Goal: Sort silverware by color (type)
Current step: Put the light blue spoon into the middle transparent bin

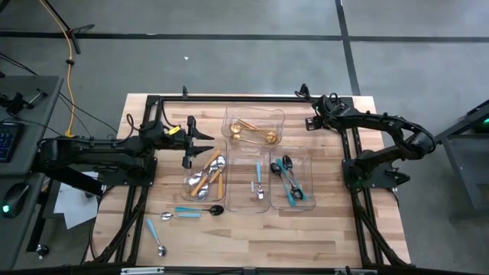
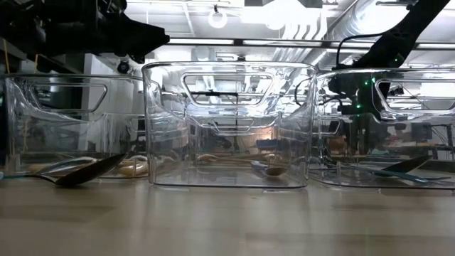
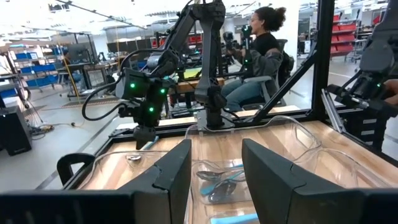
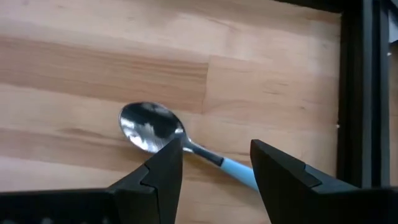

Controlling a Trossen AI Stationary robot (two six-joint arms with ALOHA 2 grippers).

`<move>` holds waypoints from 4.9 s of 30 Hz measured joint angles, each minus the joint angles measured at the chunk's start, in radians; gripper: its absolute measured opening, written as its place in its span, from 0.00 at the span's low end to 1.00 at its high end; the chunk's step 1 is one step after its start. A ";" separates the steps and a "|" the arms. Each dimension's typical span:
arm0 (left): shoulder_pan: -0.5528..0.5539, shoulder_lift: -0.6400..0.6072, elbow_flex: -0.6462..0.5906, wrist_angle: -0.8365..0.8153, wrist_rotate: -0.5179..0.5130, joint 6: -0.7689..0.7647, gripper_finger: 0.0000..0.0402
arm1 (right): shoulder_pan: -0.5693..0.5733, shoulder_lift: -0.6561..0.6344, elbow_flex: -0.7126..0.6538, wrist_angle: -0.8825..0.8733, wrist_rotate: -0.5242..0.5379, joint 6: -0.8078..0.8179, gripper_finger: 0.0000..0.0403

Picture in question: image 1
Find black aluminium table frame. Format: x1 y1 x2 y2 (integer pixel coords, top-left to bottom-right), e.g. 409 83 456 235
82 84 412 268

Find black keyboard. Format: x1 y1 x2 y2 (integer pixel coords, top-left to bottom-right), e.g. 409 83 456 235
0 121 24 164

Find black computer mouse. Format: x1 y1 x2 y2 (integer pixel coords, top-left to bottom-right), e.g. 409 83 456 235
2 182 31 219

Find wide clear plastic bin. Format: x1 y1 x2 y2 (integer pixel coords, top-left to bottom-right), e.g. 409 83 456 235
221 103 287 147

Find dark metal side table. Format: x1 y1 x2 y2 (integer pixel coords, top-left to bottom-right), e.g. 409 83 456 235
433 98 489 222

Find white paper sheets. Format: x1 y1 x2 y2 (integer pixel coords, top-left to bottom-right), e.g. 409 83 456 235
53 170 103 230

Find silver bracket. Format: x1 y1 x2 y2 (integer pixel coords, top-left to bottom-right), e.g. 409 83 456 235
334 268 378 275
120 267 165 275

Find silver spoon light-blue handle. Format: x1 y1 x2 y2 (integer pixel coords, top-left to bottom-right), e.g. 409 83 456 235
160 212 202 222
145 218 168 257
254 160 265 201

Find narrow clear plastic bin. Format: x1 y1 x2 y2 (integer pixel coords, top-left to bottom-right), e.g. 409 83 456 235
180 137 229 202
224 144 271 214
268 144 317 212

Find black device green light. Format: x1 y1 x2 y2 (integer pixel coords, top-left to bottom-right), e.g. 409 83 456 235
472 116 489 134

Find yellow power cable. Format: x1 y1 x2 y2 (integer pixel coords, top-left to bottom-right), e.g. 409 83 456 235
37 0 77 138

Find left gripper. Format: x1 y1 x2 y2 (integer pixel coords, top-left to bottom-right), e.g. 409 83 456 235
151 115 215 170

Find black tripod stand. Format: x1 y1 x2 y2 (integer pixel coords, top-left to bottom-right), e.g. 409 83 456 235
37 0 96 55

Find black desk clamp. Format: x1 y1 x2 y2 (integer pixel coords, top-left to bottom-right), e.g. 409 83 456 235
0 88 50 115

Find grey desk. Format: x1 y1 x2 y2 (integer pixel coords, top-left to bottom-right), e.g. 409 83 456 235
0 75 64 270

